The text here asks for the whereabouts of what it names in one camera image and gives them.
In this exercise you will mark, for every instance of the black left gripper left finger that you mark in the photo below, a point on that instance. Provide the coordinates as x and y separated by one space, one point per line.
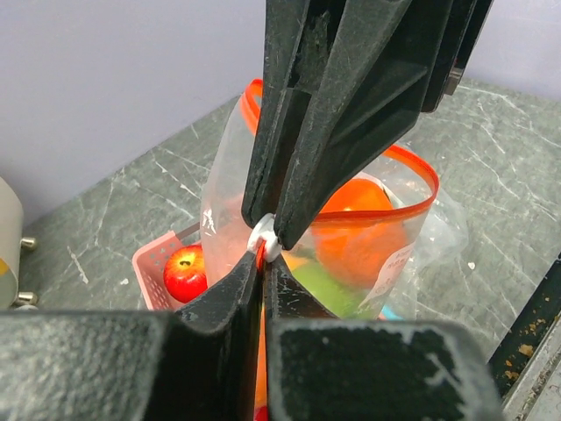
197 363

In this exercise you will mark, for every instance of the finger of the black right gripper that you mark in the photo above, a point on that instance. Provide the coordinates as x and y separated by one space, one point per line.
298 38

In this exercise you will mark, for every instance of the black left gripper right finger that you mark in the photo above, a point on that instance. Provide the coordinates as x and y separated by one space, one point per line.
325 368

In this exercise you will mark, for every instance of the green apple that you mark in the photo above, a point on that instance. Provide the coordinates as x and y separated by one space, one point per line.
342 301

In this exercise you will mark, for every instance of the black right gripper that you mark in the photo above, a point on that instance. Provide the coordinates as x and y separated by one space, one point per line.
390 61

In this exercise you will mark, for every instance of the clear bag orange zipper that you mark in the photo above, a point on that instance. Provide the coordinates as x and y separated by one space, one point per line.
435 224

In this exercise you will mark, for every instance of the aluminium rail frame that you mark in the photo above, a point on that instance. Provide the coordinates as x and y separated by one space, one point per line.
526 364

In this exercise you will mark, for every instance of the clear bag blue zipper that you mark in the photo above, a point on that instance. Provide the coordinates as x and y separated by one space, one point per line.
388 314

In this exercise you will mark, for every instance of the beige cylinder orange face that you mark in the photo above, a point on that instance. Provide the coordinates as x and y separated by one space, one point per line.
13 242

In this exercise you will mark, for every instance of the orange persimmon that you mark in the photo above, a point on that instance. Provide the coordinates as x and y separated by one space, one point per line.
355 254

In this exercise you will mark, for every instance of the pink perforated plastic basket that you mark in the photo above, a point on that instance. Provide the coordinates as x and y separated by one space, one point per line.
149 263

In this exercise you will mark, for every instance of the red striped apple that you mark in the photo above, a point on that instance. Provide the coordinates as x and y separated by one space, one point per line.
184 274

